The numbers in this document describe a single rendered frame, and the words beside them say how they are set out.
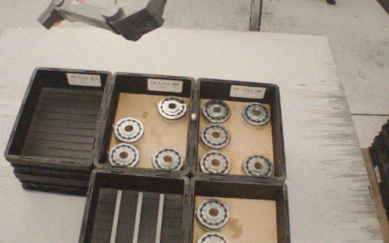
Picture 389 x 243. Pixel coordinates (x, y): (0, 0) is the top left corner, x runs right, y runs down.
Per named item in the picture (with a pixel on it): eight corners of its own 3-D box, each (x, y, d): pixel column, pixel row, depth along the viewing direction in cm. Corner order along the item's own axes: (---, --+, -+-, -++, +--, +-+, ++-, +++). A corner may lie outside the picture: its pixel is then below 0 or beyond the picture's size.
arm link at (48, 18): (80, 14, 142) (64, -2, 136) (58, 39, 141) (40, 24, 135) (70, 7, 151) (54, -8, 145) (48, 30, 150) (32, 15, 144)
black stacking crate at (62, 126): (41, 87, 163) (35, 67, 154) (114, 92, 164) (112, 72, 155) (12, 176, 139) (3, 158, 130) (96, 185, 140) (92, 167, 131)
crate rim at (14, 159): (36, 70, 156) (35, 66, 154) (113, 75, 157) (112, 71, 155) (4, 162, 132) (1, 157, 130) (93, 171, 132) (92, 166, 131)
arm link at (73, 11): (147, 29, 116) (123, 3, 109) (135, 45, 115) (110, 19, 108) (78, 11, 146) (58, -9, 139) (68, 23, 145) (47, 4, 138)
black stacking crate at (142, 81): (116, 92, 164) (113, 72, 155) (193, 98, 165) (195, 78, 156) (97, 185, 140) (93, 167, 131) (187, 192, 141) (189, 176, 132)
